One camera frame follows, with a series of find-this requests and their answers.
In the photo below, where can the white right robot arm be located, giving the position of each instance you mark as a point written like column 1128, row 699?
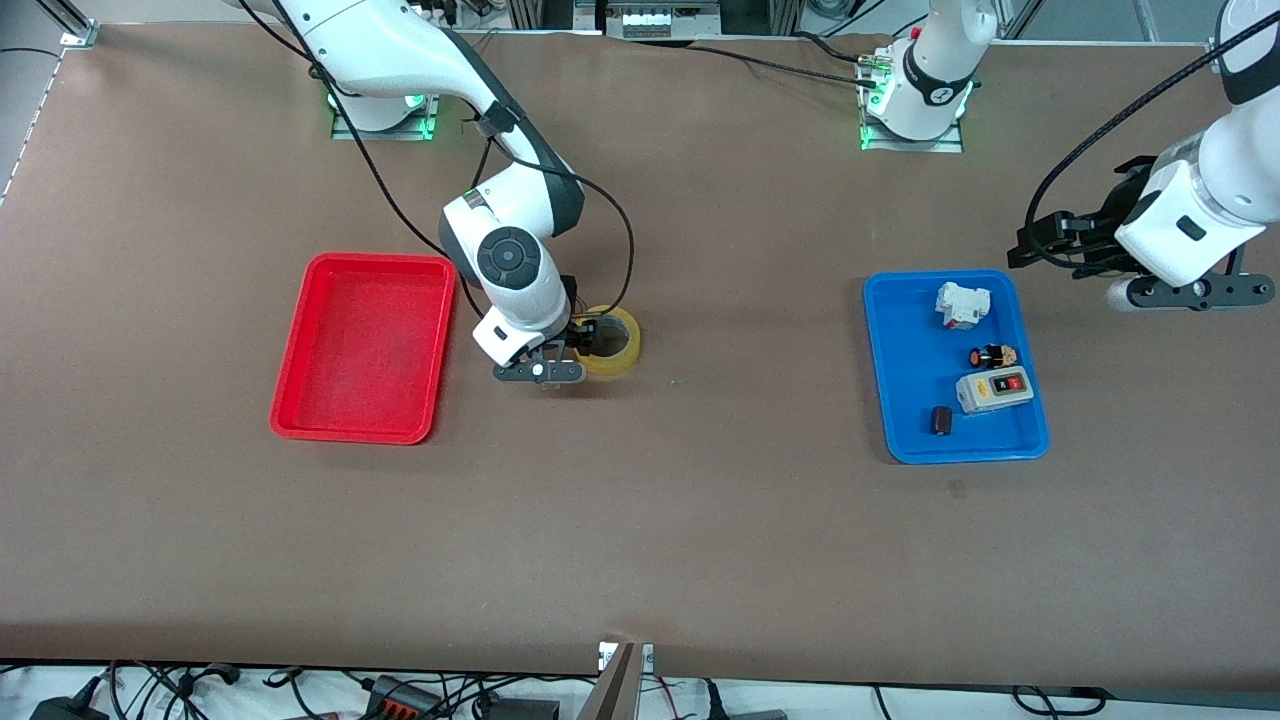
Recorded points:
column 400, row 50

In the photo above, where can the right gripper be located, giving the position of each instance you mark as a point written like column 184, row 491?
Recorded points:
column 577, row 337

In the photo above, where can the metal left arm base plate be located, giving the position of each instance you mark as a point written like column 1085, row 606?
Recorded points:
column 945, row 144

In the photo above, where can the grey switch box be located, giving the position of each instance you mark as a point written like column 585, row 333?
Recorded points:
column 990, row 392

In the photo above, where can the blue plastic tray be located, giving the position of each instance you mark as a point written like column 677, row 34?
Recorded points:
column 915, row 400

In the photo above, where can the aluminium frame with power strip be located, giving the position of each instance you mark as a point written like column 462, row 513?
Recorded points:
column 660, row 18

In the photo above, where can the black orange push button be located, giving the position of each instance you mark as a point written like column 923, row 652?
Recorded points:
column 992, row 357

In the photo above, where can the aluminium corner bracket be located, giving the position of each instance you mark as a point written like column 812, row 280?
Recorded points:
column 78, row 28
column 1215, row 48

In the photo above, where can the yellow tape roll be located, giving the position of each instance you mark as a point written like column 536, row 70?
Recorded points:
column 622, row 358

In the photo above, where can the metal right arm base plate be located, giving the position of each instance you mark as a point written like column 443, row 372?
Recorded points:
column 432, row 125

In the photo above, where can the red plastic tray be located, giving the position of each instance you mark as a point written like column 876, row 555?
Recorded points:
column 362, row 350

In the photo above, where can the silver camera mount bracket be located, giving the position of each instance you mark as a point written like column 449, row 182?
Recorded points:
column 622, row 675

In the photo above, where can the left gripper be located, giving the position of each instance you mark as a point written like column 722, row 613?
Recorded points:
column 1112, row 219

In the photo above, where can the white circuit breaker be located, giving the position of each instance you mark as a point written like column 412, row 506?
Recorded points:
column 962, row 305

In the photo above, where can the small black component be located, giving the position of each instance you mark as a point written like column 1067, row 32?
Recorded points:
column 941, row 421

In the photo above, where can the black orange power strip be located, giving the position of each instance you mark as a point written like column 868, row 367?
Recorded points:
column 400, row 700

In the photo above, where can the black power adapter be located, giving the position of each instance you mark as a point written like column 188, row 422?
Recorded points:
column 65, row 708

